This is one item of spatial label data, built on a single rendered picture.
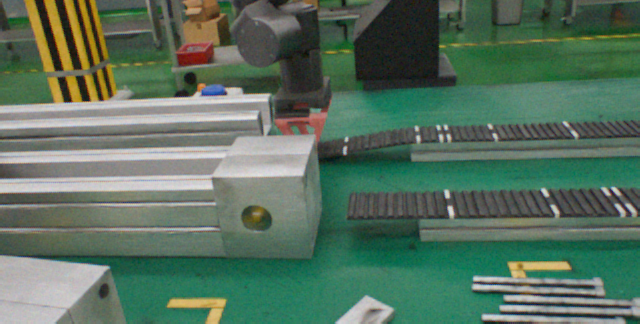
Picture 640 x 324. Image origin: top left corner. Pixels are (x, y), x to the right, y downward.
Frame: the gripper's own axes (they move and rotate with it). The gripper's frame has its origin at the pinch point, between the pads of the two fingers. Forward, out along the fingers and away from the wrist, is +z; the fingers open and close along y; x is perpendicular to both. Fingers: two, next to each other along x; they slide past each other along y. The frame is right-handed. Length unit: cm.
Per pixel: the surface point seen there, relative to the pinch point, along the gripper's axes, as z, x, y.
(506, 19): 68, 134, -478
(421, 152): 0.6, 15.7, 1.1
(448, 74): 1.3, 24.1, -40.2
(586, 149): 0.6, 37.0, 1.8
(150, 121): -6.7, -20.6, 4.6
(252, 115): -6.8, -6.4, 4.2
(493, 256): 2.0, 21.1, 23.3
